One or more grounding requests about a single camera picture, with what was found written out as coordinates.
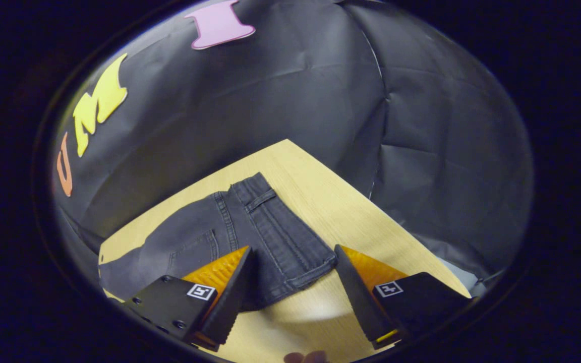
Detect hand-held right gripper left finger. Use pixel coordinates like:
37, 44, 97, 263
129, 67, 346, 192
122, 246, 257, 352

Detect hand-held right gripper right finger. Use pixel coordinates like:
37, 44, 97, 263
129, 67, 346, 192
334, 245, 473, 349

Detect dark grey jeans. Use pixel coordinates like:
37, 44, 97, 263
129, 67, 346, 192
99, 172, 338, 312

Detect black backdrop cloth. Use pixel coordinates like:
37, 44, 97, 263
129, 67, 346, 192
51, 0, 533, 283

